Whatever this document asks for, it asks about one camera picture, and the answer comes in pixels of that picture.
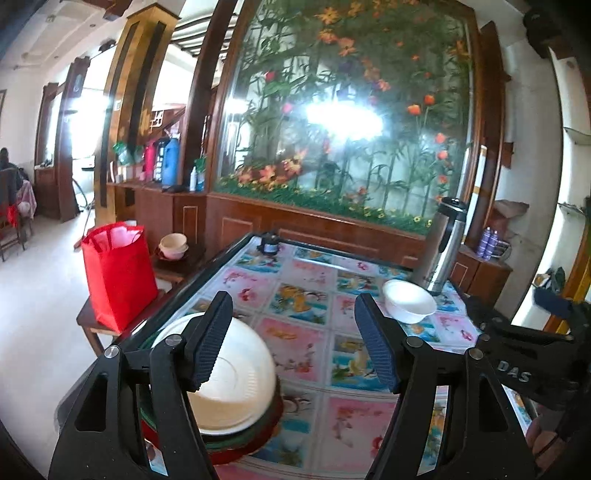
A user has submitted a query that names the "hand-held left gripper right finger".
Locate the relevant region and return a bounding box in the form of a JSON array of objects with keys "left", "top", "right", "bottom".
[{"left": 353, "top": 293, "right": 536, "bottom": 480}]

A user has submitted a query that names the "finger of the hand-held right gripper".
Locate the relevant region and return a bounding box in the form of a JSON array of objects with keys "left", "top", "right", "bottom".
[{"left": 464, "top": 295, "right": 575, "bottom": 344}]

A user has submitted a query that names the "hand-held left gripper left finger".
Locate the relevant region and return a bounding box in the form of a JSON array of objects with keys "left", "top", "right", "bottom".
[{"left": 48, "top": 291, "right": 234, "bottom": 480}]

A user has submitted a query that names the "large white bowl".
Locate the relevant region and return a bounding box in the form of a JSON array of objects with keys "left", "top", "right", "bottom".
[{"left": 150, "top": 313, "right": 278, "bottom": 435}]

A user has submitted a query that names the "small white bowl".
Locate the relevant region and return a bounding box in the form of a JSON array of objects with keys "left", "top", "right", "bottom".
[{"left": 382, "top": 279, "right": 437, "bottom": 324}]

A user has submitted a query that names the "large red glass plate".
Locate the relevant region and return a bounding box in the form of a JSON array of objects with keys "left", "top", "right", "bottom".
[{"left": 203, "top": 401, "right": 284, "bottom": 464}]

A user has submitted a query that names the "person's right hand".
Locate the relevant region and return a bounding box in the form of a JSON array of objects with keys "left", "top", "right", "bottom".
[{"left": 525, "top": 411, "right": 573, "bottom": 468}]

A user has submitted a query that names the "wooden corner shelf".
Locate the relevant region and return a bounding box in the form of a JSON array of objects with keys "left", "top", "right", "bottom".
[{"left": 455, "top": 198, "right": 529, "bottom": 308}]

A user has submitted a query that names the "fruit print table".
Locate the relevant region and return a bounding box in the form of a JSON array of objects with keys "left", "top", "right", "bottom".
[{"left": 55, "top": 233, "right": 541, "bottom": 480}]

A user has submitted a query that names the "stainless steel thermos jug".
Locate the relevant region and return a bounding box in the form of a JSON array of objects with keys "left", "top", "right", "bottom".
[{"left": 413, "top": 196, "right": 467, "bottom": 296}]

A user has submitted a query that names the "red shopping bag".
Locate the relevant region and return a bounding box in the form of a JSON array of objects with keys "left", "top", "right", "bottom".
[{"left": 82, "top": 222, "right": 158, "bottom": 334}]

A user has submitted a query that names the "cream ceramic pot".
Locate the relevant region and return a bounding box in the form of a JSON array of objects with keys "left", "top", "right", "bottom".
[{"left": 159, "top": 233, "right": 189, "bottom": 254}]

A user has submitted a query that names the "wooden bench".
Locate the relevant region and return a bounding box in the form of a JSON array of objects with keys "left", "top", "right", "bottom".
[{"left": 76, "top": 288, "right": 171, "bottom": 356}]

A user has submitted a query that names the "wooden cabinet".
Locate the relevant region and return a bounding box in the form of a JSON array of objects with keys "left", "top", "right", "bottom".
[{"left": 106, "top": 180, "right": 430, "bottom": 273}]

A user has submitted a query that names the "blue thermos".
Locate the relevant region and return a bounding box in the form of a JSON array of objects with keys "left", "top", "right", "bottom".
[{"left": 161, "top": 136, "right": 182, "bottom": 188}]

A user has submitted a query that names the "flower mural glass panel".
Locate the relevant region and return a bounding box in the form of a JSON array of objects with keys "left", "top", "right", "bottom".
[{"left": 215, "top": 0, "right": 478, "bottom": 236}]

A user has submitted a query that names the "wooden chair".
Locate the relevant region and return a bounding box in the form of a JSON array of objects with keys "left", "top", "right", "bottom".
[{"left": 0, "top": 168, "right": 33, "bottom": 261}]

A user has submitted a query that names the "wooden pillar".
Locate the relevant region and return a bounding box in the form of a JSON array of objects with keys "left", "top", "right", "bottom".
[{"left": 95, "top": 4, "right": 181, "bottom": 222}]

